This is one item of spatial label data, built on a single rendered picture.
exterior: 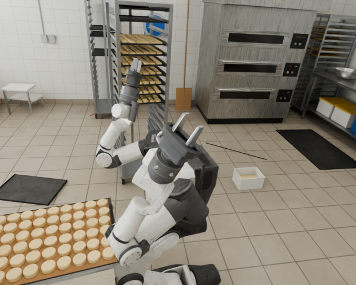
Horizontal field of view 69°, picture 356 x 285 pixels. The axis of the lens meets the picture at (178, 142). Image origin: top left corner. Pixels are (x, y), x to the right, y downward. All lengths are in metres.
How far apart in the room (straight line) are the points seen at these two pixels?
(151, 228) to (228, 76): 3.61
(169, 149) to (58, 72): 4.61
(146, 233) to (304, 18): 4.20
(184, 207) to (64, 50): 4.43
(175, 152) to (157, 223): 0.34
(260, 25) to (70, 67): 3.25
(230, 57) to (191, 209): 3.49
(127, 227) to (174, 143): 0.33
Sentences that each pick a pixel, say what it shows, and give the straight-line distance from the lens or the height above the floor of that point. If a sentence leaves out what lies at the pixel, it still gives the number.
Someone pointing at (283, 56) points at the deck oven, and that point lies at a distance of 4.64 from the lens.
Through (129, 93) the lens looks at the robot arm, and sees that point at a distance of 1.27.
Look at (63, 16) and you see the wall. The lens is 5.03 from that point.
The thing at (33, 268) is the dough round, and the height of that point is 0.92.
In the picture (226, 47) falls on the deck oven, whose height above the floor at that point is 1.28.
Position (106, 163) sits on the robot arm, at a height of 1.10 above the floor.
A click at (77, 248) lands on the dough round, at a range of 1.23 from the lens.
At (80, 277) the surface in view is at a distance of 1.26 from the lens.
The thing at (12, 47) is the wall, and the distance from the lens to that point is 5.33.
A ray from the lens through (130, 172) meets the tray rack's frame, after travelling 2.93.
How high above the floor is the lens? 1.85
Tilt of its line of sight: 29 degrees down
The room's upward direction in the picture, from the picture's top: 4 degrees clockwise
